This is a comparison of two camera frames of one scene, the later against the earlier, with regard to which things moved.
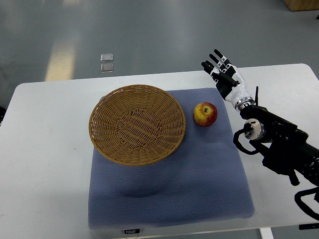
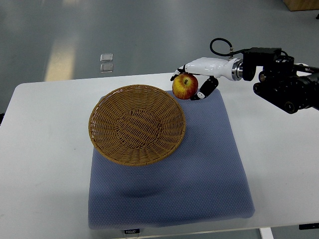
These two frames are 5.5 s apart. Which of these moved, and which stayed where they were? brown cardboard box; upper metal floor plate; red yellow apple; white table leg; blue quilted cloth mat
Moved: red yellow apple
Stayed: white table leg; upper metal floor plate; brown cardboard box; blue quilted cloth mat
